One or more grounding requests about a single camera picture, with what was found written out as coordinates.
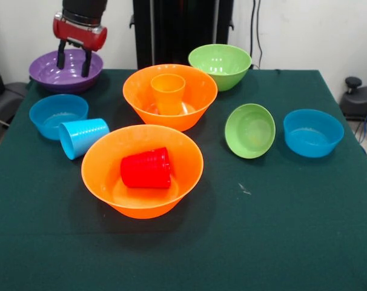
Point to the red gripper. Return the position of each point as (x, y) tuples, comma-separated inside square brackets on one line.
[(77, 34)]

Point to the purple bowl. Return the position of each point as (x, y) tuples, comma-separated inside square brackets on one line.
[(71, 75)]

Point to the blue cup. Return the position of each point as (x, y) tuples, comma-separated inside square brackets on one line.
[(80, 138)]

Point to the orange cup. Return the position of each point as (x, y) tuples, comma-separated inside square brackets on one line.
[(168, 97)]

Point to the large orange bowl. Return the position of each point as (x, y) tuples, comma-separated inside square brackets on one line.
[(98, 169), (198, 94)]

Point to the red cup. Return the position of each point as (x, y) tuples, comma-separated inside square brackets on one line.
[(145, 169)]

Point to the large green bowl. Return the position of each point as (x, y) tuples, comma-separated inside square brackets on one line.
[(221, 65)]

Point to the small green bowl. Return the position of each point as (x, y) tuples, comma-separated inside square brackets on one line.
[(250, 131)]

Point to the blue bowl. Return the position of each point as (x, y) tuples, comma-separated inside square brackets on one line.
[(56, 112), (313, 136)]

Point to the dark green table cloth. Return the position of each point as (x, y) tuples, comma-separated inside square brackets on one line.
[(183, 248)]

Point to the black pedestal foot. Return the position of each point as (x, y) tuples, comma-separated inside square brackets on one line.
[(8, 100), (360, 100)]

